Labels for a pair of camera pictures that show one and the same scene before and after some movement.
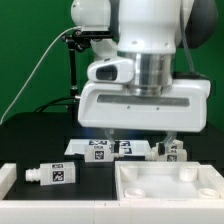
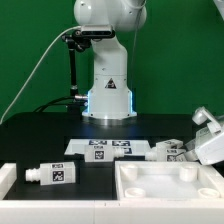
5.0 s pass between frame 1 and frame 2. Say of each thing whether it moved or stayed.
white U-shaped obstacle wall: stayed
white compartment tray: stayed
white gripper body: moved
